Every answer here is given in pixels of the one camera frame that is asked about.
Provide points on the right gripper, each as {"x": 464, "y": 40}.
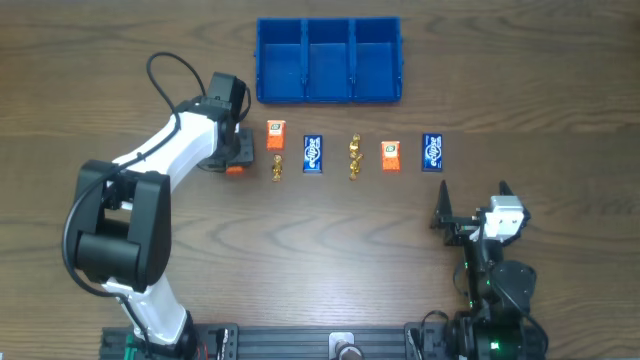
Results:
{"x": 461, "y": 230}

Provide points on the blue candy pack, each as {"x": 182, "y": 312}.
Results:
{"x": 432, "y": 152}
{"x": 312, "y": 154}

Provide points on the orange candy box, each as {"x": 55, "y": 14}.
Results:
{"x": 234, "y": 170}
{"x": 275, "y": 136}
{"x": 390, "y": 157}

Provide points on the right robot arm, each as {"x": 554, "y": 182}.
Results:
{"x": 515, "y": 285}

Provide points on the blue tray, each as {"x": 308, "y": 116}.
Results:
{"x": 327, "y": 70}

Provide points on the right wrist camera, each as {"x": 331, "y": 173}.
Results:
{"x": 502, "y": 215}

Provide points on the mounting rail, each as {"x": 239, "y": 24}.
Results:
{"x": 300, "y": 345}

